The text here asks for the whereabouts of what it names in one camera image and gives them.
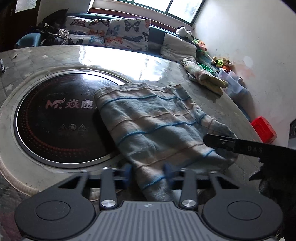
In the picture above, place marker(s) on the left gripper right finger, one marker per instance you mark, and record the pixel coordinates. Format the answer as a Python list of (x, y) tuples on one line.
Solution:
[(185, 180)]

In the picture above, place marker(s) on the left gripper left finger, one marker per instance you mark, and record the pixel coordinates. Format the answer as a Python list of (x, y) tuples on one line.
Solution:
[(112, 180)]

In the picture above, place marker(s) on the striped blue beige towel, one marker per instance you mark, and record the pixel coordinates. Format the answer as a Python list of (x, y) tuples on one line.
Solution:
[(153, 126)]

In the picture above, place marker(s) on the red plastic stool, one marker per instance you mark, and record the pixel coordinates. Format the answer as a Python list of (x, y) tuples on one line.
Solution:
[(264, 130)]

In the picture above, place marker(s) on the round black induction cooktop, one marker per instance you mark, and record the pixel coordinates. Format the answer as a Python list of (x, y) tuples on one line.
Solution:
[(58, 124)]

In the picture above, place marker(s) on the clear plastic storage box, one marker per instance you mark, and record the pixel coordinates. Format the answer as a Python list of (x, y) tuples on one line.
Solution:
[(234, 89)]

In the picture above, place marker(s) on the colourful plush toys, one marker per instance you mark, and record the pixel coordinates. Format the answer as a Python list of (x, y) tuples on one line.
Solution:
[(212, 61)]

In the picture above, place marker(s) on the folded yellow beige cloth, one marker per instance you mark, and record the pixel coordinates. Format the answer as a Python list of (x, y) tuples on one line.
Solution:
[(196, 74)]

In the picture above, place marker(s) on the grey white cushion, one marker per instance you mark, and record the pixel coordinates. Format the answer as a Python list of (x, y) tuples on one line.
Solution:
[(176, 49)]

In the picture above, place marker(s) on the right butterfly pattern cushion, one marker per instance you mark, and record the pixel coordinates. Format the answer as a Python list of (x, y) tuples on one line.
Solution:
[(131, 34)]

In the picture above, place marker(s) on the butterfly pattern cushion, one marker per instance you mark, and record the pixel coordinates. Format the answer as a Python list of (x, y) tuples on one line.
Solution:
[(131, 34), (83, 31)]

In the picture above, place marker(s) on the left butterfly pattern cushion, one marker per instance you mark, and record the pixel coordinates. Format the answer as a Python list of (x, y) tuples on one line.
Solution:
[(83, 31)]

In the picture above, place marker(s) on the black marker pen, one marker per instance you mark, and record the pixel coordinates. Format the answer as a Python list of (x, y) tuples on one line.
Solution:
[(2, 67)]

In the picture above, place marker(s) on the black bag on sofa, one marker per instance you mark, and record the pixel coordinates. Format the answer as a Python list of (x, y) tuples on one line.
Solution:
[(52, 28)]

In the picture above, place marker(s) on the blue chair back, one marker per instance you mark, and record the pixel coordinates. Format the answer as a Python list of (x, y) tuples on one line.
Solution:
[(29, 40)]

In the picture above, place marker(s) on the white plush toy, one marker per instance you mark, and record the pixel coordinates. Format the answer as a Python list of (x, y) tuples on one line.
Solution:
[(186, 34)]

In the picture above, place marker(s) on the window with green frame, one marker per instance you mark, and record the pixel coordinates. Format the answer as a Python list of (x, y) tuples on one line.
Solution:
[(182, 11)]

